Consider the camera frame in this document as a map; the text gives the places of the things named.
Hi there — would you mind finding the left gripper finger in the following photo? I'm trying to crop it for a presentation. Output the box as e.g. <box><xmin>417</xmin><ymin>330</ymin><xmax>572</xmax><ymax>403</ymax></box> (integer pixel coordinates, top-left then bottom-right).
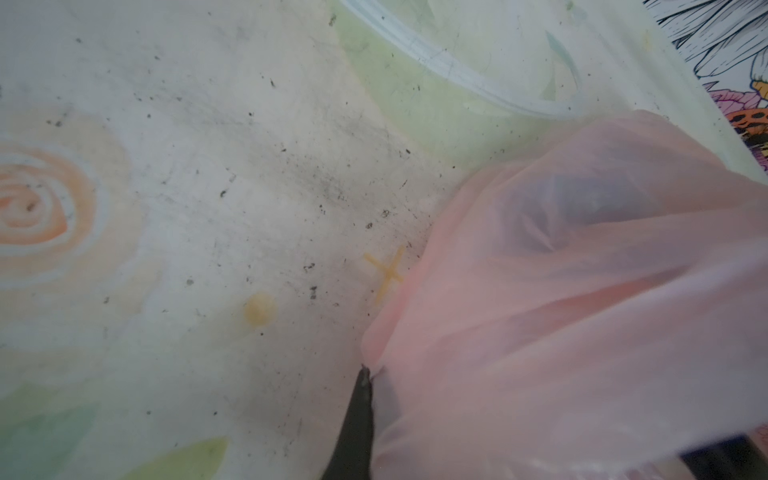
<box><xmin>321</xmin><ymin>367</ymin><xmax>374</xmax><ymax>480</ymax></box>

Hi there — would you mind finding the pink plastic bag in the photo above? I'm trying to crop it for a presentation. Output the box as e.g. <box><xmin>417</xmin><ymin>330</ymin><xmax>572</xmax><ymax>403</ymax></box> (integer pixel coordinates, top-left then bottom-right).
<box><xmin>362</xmin><ymin>111</ymin><xmax>767</xmax><ymax>479</ymax></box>

